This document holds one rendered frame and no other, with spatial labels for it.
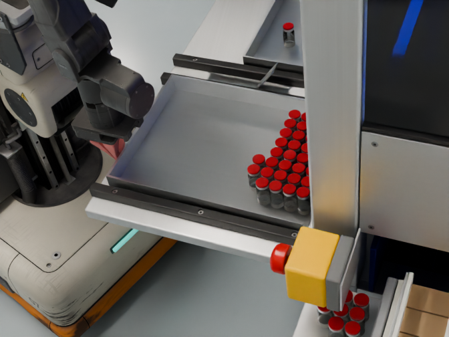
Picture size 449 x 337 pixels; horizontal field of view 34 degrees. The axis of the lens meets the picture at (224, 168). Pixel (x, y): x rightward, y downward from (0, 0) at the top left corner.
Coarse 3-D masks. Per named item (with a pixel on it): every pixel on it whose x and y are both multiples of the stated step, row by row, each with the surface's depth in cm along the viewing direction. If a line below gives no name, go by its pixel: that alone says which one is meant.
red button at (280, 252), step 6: (276, 246) 98; (282, 246) 97; (288, 246) 97; (276, 252) 97; (282, 252) 97; (288, 252) 97; (270, 258) 98; (276, 258) 96; (282, 258) 96; (288, 258) 98; (270, 264) 98; (276, 264) 97; (282, 264) 96; (276, 270) 97; (282, 270) 97
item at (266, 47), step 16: (288, 0) 154; (272, 16) 149; (288, 16) 151; (256, 32) 143; (272, 32) 148; (256, 48) 144; (272, 48) 145; (288, 48) 144; (256, 64) 139; (272, 64) 138; (288, 64) 136
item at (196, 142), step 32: (160, 96) 135; (192, 96) 138; (224, 96) 136; (256, 96) 133; (288, 96) 130; (160, 128) 134; (192, 128) 133; (224, 128) 132; (256, 128) 131; (128, 160) 128; (160, 160) 128; (192, 160) 127; (224, 160) 127; (160, 192) 120; (192, 192) 123; (224, 192) 122; (256, 192) 121; (288, 224) 113
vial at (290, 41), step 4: (284, 32) 142; (288, 32) 142; (292, 32) 142; (284, 36) 142; (288, 36) 142; (292, 36) 142; (288, 40) 143; (292, 40) 143; (284, 44) 144; (288, 44) 143; (292, 44) 143
